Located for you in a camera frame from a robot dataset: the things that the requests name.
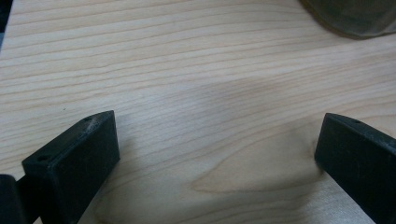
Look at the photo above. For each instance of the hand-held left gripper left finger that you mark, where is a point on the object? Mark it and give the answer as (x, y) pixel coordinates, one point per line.
(71, 161)

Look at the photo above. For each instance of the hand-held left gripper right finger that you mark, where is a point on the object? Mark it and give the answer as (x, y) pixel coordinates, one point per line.
(358, 161)

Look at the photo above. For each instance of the brown transparent storage container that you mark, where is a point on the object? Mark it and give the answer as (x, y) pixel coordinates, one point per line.
(358, 15)

